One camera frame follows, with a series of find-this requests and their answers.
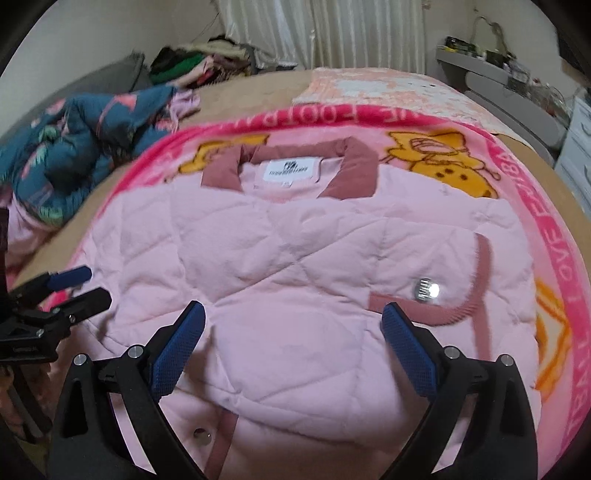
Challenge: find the white wall cable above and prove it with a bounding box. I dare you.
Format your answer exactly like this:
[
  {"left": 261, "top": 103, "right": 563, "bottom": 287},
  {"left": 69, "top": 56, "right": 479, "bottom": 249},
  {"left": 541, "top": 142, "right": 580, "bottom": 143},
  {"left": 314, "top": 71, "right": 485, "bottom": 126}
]
[{"left": 473, "top": 16, "right": 506, "bottom": 51}]

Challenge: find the white striped curtain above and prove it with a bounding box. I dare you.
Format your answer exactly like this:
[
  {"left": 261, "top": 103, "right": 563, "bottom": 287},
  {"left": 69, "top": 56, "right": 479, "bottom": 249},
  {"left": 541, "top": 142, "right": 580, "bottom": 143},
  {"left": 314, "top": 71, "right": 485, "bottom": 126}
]
[{"left": 217, "top": 0, "right": 428, "bottom": 75}]

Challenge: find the pink printed blanket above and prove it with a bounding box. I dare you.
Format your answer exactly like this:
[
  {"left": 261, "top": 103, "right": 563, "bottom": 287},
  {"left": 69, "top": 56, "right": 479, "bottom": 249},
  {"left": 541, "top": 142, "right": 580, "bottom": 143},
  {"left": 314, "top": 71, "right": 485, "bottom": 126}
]
[{"left": 69, "top": 104, "right": 591, "bottom": 480}]

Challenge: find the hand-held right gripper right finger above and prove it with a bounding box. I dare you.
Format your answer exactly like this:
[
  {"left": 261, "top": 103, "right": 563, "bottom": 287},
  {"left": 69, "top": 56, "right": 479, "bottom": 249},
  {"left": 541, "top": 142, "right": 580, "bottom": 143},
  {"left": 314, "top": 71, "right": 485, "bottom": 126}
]
[{"left": 381, "top": 302, "right": 539, "bottom": 480}]

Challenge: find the pile of clothes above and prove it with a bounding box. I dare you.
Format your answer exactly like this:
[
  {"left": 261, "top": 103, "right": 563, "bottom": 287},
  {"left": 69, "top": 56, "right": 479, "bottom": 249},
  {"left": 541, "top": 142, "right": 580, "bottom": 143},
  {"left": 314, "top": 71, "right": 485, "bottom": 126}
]
[{"left": 150, "top": 34, "right": 301, "bottom": 88}]

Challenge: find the grey wall shelf desk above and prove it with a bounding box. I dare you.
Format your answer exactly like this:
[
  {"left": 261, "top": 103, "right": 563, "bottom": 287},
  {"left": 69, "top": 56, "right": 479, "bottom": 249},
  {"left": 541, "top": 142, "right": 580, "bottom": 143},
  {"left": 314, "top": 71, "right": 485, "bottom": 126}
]
[{"left": 436, "top": 46, "right": 568, "bottom": 153}]

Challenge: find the grey headboard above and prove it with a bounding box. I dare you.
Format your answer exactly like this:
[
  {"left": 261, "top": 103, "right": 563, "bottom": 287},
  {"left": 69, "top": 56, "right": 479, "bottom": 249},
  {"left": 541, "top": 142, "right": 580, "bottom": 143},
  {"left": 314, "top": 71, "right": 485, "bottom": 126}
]
[{"left": 0, "top": 51, "right": 148, "bottom": 139}]

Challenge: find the pink quilted jacket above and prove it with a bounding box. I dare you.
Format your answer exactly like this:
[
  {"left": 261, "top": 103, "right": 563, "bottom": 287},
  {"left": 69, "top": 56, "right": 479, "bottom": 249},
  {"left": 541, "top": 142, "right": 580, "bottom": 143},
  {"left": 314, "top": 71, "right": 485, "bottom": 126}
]
[{"left": 69, "top": 136, "right": 541, "bottom": 480}]

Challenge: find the clutter of small desk things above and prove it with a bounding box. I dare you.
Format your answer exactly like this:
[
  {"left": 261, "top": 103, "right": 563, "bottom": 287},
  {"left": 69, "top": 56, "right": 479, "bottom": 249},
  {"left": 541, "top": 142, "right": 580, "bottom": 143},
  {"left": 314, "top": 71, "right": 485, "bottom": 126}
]
[{"left": 443, "top": 34, "right": 568, "bottom": 112}]

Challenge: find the white drawer cabinet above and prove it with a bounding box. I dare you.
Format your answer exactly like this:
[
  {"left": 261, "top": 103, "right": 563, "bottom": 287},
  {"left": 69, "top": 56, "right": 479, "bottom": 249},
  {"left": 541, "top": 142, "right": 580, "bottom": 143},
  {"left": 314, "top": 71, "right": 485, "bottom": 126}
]
[{"left": 554, "top": 88, "right": 591, "bottom": 208}]

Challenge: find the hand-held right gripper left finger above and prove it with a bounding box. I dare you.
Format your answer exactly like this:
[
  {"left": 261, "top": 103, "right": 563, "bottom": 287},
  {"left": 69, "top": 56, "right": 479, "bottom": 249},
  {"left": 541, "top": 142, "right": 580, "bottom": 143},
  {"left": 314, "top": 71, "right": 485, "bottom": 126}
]
[{"left": 46, "top": 300, "right": 207, "bottom": 480}]

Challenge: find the pale pink patterned blanket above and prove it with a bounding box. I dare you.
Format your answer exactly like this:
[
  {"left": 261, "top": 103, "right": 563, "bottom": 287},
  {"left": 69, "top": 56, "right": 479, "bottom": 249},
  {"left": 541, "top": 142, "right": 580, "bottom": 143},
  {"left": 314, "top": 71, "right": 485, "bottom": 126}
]
[{"left": 291, "top": 67, "right": 504, "bottom": 134}]

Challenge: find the bed with tan sheet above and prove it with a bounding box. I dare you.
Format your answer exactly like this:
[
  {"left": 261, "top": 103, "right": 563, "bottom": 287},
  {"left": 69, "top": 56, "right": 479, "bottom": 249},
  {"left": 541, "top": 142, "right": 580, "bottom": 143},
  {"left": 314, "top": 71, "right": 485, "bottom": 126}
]
[{"left": 0, "top": 67, "right": 591, "bottom": 324}]

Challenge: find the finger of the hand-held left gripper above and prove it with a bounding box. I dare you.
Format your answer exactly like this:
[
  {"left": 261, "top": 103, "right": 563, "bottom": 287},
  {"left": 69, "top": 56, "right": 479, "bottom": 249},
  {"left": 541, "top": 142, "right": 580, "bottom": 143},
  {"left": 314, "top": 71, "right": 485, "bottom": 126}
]
[
  {"left": 9, "top": 265, "right": 93, "bottom": 305},
  {"left": 14, "top": 288, "right": 113, "bottom": 328}
]

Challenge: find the blue floral duvet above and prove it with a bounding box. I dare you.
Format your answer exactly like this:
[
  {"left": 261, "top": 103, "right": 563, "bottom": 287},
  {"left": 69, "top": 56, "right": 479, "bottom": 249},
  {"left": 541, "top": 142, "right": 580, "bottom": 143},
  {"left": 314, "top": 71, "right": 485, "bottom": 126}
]
[{"left": 0, "top": 85, "right": 201, "bottom": 241}]

